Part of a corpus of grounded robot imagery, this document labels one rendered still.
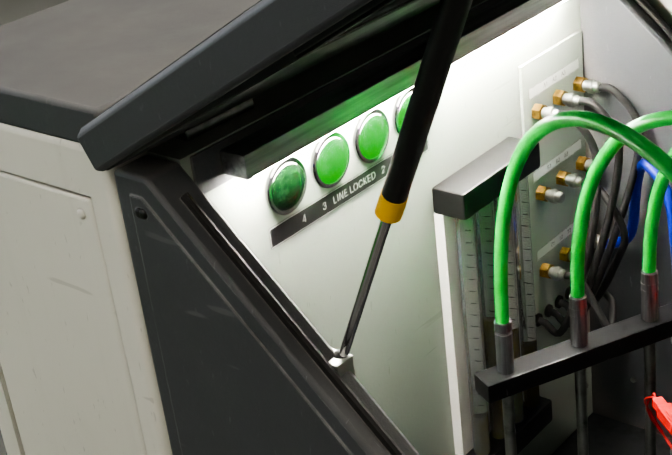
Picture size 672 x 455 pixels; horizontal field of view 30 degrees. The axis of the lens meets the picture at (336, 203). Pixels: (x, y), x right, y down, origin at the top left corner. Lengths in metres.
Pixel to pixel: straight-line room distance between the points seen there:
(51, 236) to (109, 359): 0.12
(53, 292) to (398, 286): 0.34
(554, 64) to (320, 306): 0.43
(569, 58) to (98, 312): 0.63
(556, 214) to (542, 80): 0.17
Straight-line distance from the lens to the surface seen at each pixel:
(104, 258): 1.05
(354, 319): 0.92
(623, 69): 1.46
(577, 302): 1.31
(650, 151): 1.00
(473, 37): 1.23
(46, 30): 1.21
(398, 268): 1.25
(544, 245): 1.48
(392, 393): 1.30
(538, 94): 1.40
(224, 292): 0.96
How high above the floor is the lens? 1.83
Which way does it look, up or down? 25 degrees down
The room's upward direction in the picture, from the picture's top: 7 degrees counter-clockwise
